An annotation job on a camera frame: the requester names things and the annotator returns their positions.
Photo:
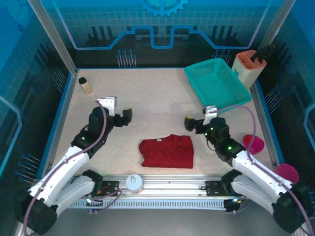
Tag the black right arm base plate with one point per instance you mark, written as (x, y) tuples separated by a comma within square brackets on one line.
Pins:
[(214, 188)]

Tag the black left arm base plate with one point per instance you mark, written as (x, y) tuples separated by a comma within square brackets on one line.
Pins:
[(110, 188)]

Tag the spice jar black lid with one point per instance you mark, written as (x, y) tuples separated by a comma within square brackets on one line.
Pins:
[(85, 86)]

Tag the tin can pull-tab lid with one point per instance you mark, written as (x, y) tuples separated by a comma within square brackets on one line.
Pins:
[(134, 184)]

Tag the aluminium front rail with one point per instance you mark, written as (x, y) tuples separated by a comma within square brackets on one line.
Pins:
[(172, 186)]

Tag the pink goblet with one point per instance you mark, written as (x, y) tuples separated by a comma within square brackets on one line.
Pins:
[(288, 172)]

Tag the cream utensil holder orange rim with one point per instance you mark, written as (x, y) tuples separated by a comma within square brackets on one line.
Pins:
[(247, 72)]

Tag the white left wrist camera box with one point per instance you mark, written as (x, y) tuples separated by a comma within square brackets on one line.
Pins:
[(108, 104)]

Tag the teal plastic lattice basket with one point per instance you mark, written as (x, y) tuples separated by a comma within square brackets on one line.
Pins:
[(217, 86)]

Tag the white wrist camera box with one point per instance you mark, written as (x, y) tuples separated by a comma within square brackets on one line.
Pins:
[(108, 104), (209, 113)]

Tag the aluminium frame post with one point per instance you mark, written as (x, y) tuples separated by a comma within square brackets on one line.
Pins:
[(56, 46), (275, 27)]

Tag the red t-shirt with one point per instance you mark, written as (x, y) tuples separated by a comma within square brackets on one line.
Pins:
[(167, 153)]

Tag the black controller box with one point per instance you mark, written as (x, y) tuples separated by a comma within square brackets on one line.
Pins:
[(94, 203), (231, 205)]

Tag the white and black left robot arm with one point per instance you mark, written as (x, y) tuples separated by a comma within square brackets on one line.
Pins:
[(61, 172)]

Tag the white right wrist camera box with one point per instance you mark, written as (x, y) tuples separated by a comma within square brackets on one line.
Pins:
[(209, 113)]

